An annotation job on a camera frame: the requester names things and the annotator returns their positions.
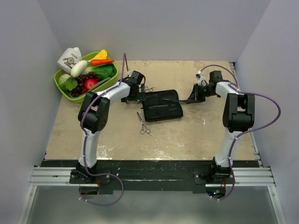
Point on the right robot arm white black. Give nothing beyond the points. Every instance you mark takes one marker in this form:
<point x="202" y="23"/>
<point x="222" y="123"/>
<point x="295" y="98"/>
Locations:
<point x="238" y="117"/>

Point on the green toy leafy vegetable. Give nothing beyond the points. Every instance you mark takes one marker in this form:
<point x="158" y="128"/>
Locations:
<point x="67" y="82"/>

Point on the white toy radish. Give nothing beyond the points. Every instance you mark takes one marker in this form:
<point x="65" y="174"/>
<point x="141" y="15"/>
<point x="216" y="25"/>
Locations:
<point x="78" y="68"/>

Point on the aluminium frame rail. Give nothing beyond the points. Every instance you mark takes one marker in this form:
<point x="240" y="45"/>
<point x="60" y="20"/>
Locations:
<point x="42" y="176"/>

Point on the purple toy grapes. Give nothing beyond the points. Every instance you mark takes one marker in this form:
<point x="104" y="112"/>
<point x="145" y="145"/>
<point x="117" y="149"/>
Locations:
<point x="80" y="90"/>

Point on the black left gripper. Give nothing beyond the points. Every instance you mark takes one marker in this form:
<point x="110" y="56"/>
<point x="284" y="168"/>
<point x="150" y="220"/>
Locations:
<point x="140" y="96"/>

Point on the orange toy carrot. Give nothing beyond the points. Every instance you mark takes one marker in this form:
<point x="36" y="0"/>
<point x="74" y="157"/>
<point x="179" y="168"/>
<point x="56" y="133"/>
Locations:
<point x="98" y="62"/>

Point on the red toy fruit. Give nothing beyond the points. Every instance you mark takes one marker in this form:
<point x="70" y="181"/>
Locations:
<point x="90" y="83"/>

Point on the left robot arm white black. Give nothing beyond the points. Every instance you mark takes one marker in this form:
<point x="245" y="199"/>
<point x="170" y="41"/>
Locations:
<point x="93" y="116"/>

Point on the black comb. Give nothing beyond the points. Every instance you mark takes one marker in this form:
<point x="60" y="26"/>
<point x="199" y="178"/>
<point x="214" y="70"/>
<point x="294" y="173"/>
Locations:
<point x="174" y="100"/>

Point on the white paper bag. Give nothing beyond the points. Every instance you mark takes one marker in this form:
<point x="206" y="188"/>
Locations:
<point x="69" y="58"/>

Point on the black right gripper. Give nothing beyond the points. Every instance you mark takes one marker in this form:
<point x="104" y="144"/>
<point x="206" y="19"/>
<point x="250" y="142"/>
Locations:
<point x="195" y="97"/>

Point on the silver straight hair scissors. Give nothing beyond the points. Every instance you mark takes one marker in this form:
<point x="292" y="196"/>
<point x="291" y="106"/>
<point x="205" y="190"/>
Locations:
<point x="145" y="94"/>

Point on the yellow toy pepper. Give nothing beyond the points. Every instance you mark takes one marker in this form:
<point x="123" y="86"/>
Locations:
<point x="102" y="55"/>

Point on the silver thinning scissors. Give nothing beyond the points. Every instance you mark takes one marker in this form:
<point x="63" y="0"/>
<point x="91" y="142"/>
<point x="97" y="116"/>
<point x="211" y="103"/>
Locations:
<point x="144" y="129"/>

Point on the black zip tool case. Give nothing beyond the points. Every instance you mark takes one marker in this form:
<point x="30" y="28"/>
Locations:
<point x="156" y="109"/>

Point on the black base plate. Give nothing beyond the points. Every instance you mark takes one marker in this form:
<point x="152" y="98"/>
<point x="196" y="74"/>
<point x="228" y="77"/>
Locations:
<point x="142" y="176"/>

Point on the green plastic tray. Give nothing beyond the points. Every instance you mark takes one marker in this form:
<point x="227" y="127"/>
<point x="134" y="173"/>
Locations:
<point x="81" y="74"/>

